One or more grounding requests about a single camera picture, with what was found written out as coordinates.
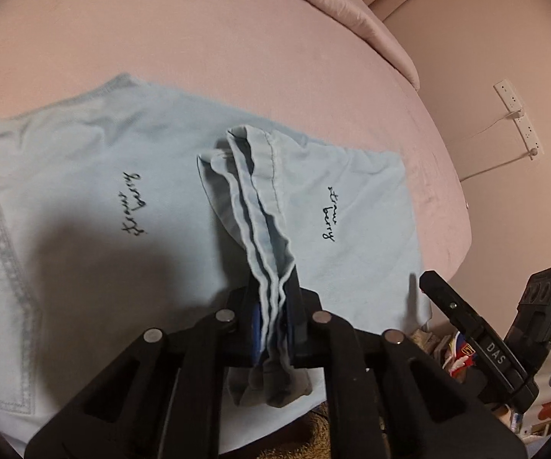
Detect light blue strawberry denim pants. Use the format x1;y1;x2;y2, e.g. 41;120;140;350
0;75;430;451

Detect pink bed sheet mattress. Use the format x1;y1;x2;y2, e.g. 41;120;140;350
0;0;472;278

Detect white power cable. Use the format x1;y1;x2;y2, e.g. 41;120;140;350
459;109;537;182

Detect white wall power strip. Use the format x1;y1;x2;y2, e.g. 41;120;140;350
494;79;544;160

